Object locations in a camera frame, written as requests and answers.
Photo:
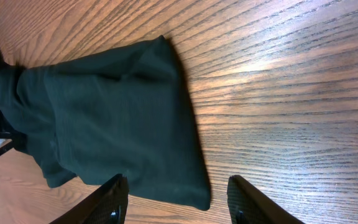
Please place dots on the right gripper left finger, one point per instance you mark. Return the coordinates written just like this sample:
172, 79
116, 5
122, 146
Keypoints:
106, 205

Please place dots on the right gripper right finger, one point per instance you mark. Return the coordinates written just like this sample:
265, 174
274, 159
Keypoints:
249, 205

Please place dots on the black polo shirt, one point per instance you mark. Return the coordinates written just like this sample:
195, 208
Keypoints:
122, 111

